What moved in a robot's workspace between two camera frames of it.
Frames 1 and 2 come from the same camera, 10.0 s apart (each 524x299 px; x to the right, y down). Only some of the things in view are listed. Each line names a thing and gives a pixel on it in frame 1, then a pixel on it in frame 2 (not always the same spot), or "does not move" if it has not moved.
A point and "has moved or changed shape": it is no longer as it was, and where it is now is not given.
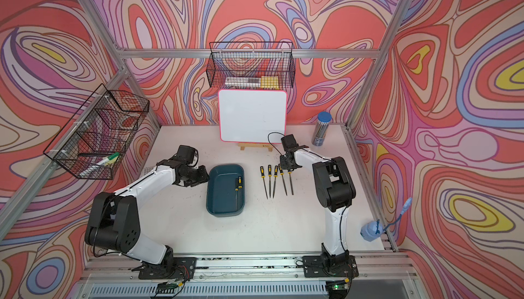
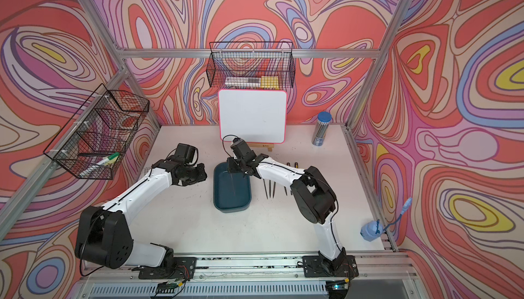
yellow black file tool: [263, 176] does not move
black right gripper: [284, 166] -> [230, 164]
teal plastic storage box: [221, 190] has moved or changed shape
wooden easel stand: [254, 145] does not move
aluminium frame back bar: [248, 53] does not move
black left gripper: [202, 177] does not move
